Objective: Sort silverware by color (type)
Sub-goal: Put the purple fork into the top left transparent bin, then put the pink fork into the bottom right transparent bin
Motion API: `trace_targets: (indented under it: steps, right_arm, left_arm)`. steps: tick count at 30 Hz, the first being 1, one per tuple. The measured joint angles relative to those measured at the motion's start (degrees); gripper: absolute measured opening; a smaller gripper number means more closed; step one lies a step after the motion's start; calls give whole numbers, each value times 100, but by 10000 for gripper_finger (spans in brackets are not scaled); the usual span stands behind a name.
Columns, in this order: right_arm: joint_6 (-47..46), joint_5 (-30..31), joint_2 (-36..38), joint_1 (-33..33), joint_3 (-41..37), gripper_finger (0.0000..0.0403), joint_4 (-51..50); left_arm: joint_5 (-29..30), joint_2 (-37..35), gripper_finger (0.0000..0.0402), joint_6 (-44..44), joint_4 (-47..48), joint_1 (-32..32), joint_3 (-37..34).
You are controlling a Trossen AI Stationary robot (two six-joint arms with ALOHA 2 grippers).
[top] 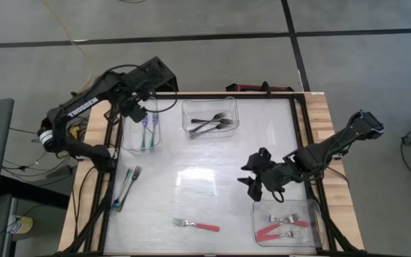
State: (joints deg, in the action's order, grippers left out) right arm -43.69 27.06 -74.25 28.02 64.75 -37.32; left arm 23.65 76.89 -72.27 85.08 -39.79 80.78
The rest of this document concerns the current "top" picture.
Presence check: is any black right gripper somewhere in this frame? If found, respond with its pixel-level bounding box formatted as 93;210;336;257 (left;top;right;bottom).
237;146;293;203

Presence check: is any pink-handled utensil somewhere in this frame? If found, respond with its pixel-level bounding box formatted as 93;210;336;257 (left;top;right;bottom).
189;122;230;139

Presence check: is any clear plastic bin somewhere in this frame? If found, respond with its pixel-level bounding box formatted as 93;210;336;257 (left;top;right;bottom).
250;198;323;249
181;96;240;139
121;96;163;156

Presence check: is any black plastic crate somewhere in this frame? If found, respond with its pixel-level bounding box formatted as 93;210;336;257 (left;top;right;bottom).
133;56;179;94

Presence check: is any red and black clamp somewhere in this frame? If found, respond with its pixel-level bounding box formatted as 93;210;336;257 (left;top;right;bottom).
225;81;295;94

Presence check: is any yellow and white roll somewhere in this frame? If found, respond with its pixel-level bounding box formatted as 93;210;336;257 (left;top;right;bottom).
7;215;34;235

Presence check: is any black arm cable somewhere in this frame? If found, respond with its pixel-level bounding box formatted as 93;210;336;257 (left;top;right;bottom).
144;80;178;114

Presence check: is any yellow cable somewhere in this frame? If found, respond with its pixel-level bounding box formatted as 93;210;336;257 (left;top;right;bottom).
41;0;93;94

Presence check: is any black cable bundle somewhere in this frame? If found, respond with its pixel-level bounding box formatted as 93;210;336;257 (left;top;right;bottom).
1;126;85;186

